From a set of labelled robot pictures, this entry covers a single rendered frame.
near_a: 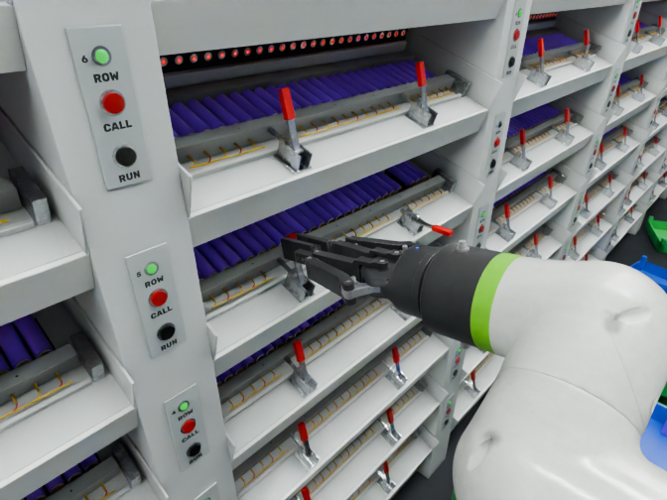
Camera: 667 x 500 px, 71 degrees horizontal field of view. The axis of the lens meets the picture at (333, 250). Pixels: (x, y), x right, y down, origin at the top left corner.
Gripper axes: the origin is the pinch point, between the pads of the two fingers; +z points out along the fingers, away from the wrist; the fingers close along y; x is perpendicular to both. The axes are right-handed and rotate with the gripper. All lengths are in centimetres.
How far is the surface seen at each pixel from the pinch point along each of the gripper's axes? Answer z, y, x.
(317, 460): 8.2, 0.8, -43.5
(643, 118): 5, 185, -17
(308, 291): 2.2, 0.8, -7.1
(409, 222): 2.7, 25.7, -5.6
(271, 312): 2.5, -5.8, -7.4
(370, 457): 14, 19, -62
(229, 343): 1.8, -13.0, -7.8
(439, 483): 14, 46, -96
